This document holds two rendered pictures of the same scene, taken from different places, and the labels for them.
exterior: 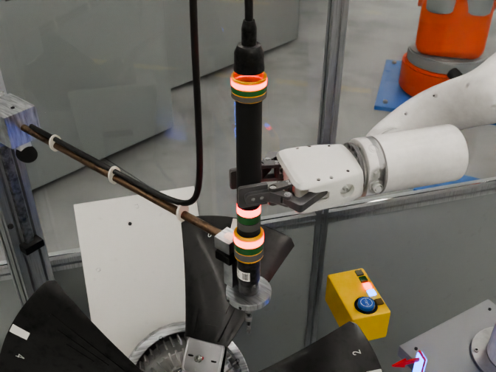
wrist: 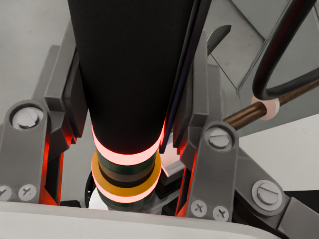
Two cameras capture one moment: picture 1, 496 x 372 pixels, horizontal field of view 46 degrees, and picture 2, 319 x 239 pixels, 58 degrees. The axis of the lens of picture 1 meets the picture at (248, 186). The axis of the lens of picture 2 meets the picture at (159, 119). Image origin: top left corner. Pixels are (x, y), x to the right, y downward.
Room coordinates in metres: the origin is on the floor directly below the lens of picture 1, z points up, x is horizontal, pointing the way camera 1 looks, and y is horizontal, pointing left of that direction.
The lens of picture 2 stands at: (0.68, -0.06, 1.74)
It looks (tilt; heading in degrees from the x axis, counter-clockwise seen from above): 59 degrees down; 99
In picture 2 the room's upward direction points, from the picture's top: 12 degrees clockwise
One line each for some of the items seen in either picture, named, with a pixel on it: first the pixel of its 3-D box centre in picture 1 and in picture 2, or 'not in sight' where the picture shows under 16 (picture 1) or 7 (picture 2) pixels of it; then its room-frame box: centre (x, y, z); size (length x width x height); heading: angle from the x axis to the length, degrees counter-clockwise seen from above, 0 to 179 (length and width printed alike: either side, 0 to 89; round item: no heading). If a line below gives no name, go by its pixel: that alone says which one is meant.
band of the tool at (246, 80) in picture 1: (249, 86); not in sight; (0.65, 0.00, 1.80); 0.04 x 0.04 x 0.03
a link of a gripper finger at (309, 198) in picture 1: (306, 192); not in sight; (0.64, -0.08, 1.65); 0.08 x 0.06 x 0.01; 165
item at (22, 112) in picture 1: (9, 119); not in sight; (1.05, 0.48, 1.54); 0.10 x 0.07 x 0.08; 50
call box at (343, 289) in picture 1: (356, 306); not in sight; (1.03, -0.27, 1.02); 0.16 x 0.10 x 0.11; 15
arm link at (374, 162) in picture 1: (364, 167); not in sight; (0.70, -0.16, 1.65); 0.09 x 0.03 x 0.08; 16
